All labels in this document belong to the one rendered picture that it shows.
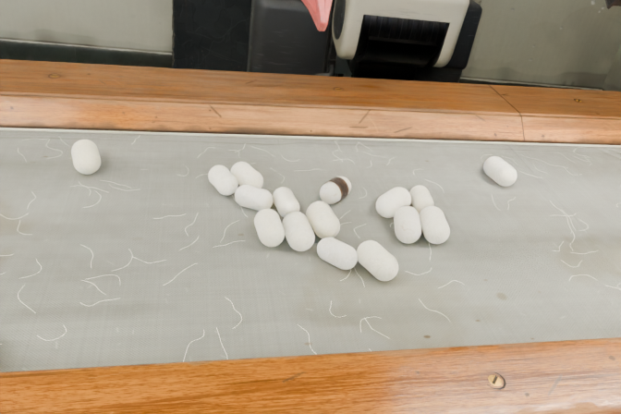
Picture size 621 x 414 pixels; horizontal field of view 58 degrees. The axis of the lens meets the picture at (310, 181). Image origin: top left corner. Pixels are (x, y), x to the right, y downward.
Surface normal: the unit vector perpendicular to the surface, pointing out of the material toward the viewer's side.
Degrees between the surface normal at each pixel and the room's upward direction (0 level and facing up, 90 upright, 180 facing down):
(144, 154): 0
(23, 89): 0
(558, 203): 0
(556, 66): 88
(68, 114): 45
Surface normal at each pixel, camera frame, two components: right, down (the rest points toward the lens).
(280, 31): 0.10, 0.53
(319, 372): 0.12, -0.84
